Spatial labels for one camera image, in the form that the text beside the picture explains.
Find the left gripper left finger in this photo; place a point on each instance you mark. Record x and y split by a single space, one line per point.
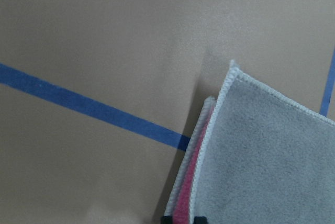
166 220

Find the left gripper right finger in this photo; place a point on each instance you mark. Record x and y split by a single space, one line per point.
200 220

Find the pink grey-backed towel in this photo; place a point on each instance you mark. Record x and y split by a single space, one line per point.
255 156

